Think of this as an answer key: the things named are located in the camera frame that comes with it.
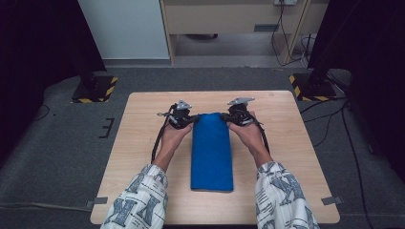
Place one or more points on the black curtain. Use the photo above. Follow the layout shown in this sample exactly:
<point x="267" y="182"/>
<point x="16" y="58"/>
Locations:
<point x="382" y="63"/>
<point x="31" y="47"/>

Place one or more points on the grey tape piece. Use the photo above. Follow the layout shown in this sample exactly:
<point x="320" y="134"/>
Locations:
<point x="331" y="200"/>
<point x="97" y="201"/>

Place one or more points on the person's left hand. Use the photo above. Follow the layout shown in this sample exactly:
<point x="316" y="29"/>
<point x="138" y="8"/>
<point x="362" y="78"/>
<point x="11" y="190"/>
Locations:
<point x="173" y="138"/>

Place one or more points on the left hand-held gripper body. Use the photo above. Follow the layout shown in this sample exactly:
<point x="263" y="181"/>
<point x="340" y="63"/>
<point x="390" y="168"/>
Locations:
<point x="180" y="119"/>

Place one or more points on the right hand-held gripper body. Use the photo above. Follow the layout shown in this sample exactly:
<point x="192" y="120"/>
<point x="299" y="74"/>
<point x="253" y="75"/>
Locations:
<point x="240" y="114"/>

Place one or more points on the black stand striped base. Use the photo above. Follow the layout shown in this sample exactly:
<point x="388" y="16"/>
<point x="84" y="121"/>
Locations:
<point x="313" y="89"/>
<point x="95" y="90"/>

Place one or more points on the white cabinet panel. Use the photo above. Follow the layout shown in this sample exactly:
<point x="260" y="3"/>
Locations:
<point x="127" y="28"/>

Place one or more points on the white power strip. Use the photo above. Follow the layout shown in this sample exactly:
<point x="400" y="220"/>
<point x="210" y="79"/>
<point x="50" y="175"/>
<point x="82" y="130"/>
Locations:
<point x="285" y="2"/>

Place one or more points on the blue cloth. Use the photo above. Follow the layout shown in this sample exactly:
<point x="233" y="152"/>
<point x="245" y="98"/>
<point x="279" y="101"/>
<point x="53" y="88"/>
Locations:
<point x="211" y="152"/>

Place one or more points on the light wooden desk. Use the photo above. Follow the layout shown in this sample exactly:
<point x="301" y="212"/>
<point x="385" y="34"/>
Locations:
<point x="223" y="16"/>

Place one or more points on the person's right hand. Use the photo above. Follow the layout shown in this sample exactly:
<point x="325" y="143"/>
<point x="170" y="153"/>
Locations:
<point x="250" y="135"/>

